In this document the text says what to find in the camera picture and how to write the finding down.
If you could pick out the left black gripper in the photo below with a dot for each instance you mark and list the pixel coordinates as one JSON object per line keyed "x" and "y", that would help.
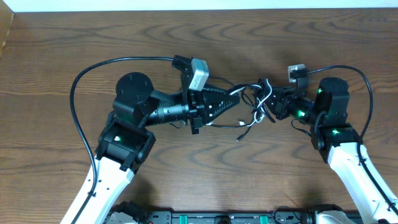
{"x": 198, "y": 104}

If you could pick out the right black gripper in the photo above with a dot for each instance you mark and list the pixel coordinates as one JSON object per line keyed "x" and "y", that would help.
{"x": 284, "y": 94}

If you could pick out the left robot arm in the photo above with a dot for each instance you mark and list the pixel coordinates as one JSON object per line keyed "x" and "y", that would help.
{"x": 125, "y": 142}

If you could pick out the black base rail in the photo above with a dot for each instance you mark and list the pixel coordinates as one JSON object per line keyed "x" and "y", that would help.
{"x": 129, "y": 212}

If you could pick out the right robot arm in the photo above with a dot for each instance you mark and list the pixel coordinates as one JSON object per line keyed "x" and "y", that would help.
{"x": 338, "y": 143}

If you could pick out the cardboard panel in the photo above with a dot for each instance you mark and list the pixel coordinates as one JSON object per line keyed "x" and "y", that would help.
{"x": 6, "y": 19}

